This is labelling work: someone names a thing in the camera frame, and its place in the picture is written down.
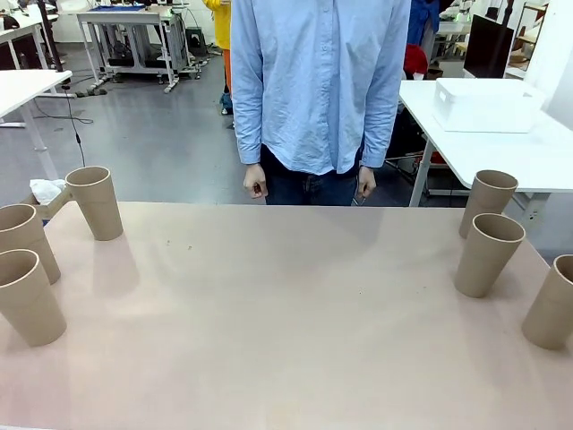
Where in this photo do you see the white plastic basket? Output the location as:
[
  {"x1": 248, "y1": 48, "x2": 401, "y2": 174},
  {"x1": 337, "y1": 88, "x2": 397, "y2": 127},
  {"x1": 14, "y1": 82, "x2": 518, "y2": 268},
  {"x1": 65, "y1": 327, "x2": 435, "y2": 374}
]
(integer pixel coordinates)
[{"x1": 432, "y1": 77, "x2": 548, "y2": 134}]

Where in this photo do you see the thin black floor cable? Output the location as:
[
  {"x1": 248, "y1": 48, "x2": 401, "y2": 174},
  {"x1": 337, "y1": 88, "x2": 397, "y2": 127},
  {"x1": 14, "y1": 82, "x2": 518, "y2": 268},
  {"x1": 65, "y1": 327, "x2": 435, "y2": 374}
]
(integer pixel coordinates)
[{"x1": 33, "y1": 82, "x2": 95, "y2": 168}]

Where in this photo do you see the black computer monitor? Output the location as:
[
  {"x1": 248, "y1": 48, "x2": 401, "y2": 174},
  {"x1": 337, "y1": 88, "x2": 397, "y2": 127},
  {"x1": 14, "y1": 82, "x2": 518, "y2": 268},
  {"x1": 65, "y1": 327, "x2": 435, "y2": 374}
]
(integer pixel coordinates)
[{"x1": 462, "y1": 13, "x2": 516, "y2": 81}]

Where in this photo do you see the person's left forearm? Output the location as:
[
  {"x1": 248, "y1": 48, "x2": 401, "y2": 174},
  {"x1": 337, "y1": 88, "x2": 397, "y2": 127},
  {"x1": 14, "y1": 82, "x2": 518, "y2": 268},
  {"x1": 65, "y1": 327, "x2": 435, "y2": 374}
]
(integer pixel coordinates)
[{"x1": 359, "y1": 80, "x2": 403, "y2": 169}]

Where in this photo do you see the beige tall cup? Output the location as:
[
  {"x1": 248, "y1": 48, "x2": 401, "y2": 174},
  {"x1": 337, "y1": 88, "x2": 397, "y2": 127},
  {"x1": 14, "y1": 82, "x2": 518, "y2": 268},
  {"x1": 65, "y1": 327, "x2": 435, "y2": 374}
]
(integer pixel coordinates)
[
  {"x1": 458, "y1": 169, "x2": 519, "y2": 239},
  {"x1": 453, "y1": 212, "x2": 526, "y2": 299},
  {"x1": 64, "y1": 166, "x2": 124, "y2": 242},
  {"x1": 521, "y1": 254, "x2": 573, "y2": 351},
  {"x1": 0, "y1": 249, "x2": 68, "y2": 348},
  {"x1": 0, "y1": 203, "x2": 62, "y2": 286}
]

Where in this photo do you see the person's right hand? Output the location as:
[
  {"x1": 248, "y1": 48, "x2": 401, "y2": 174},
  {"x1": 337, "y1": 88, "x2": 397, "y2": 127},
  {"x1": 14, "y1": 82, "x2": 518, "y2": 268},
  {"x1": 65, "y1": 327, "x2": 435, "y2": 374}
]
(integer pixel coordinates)
[{"x1": 243, "y1": 163, "x2": 269, "y2": 200}]

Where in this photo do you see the black standing pole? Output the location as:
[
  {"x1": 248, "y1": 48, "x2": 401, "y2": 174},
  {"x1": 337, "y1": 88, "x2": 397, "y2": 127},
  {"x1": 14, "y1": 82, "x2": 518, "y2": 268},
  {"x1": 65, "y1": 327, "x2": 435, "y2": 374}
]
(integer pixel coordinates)
[{"x1": 38, "y1": 0, "x2": 64, "y2": 73}]

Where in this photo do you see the grey metal workbench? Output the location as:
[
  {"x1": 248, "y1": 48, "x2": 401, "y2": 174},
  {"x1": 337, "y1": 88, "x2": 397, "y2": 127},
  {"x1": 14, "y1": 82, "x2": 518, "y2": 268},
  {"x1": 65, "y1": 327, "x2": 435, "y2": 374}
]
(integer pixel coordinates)
[{"x1": 75, "y1": 4, "x2": 189, "y2": 94}]

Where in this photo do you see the person's left hand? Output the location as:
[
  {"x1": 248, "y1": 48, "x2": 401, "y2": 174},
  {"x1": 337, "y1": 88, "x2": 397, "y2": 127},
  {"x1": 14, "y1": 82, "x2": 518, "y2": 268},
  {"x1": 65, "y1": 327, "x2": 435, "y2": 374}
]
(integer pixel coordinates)
[{"x1": 355, "y1": 165, "x2": 378, "y2": 198}]

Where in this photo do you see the black floor box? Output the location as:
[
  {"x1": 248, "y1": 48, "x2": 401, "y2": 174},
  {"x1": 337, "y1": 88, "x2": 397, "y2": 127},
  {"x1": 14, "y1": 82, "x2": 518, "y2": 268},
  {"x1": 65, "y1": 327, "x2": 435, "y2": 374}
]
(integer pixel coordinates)
[{"x1": 184, "y1": 26, "x2": 210, "y2": 57}]

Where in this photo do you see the bystander in yellow clothes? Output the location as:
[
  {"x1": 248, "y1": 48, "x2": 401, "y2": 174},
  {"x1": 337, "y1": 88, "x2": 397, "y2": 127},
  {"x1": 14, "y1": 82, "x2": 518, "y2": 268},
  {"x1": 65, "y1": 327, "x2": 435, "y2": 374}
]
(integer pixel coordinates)
[{"x1": 201, "y1": 0, "x2": 235, "y2": 116}]

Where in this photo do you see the white crumpled tissue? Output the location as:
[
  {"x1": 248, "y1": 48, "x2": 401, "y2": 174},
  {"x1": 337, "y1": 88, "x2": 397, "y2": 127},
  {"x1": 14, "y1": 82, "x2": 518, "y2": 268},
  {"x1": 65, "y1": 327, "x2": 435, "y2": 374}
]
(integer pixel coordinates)
[{"x1": 29, "y1": 177, "x2": 67, "y2": 205}]

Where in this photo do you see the white desk with rounded corner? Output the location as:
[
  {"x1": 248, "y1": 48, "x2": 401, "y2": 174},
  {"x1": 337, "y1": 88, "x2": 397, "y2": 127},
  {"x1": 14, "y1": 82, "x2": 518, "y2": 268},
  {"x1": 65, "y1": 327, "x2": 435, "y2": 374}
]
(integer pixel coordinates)
[{"x1": 398, "y1": 79, "x2": 573, "y2": 208}]

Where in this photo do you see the blue hanging jacket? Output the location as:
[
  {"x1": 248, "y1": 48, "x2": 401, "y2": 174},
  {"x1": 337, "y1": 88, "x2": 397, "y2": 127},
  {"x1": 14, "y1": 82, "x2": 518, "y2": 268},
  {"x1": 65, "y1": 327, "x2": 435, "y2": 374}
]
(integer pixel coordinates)
[{"x1": 409, "y1": 0, "x2": 442, "y2": 48}]

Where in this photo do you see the wooden shelf unit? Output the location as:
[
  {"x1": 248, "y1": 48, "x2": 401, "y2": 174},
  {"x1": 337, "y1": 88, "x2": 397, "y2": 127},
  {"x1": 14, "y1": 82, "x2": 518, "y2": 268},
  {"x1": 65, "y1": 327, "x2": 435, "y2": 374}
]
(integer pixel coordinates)
[{"x1": 505, "y1": 0, "x2": 545, "y2": 80}]

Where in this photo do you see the red fabric item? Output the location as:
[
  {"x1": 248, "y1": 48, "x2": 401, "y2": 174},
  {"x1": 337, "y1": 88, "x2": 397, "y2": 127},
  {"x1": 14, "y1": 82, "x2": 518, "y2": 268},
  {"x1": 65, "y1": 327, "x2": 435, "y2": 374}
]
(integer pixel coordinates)
[{"x1": 402, "y1": 44, "x2": 430, "y2": 82}]

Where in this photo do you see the person in light blue shirt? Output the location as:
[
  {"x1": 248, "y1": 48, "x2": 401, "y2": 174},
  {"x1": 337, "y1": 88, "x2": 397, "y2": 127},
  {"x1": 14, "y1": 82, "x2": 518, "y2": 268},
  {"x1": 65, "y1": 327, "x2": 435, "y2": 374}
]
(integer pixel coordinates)
[{"x1": 230, "y1": 0, "x2": 413, "y2": 207}]

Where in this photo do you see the person's right forearm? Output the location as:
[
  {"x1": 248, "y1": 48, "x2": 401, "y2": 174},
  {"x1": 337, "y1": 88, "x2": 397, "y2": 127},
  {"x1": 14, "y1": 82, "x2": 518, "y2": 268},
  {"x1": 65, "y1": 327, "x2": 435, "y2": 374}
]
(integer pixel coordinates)
[{"x1": 231, "y1": 84, "x2": 266, "y2": 167}]

